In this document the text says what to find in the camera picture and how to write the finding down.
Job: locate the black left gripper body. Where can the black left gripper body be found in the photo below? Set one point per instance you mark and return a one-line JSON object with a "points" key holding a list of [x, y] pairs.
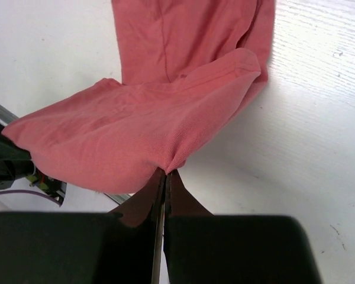
{"points": [[16, 163]]}

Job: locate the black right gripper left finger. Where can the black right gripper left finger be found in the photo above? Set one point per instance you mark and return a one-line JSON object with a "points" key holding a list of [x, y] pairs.
{"points": [[121, 246]]}

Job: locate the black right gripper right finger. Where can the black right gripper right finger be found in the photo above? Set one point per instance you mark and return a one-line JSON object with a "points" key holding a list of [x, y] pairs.
{"points": [[201, 247]]}

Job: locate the pink t shirt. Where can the pink t shirt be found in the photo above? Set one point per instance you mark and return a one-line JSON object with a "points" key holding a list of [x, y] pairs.
{"points": [[188, 68]]}

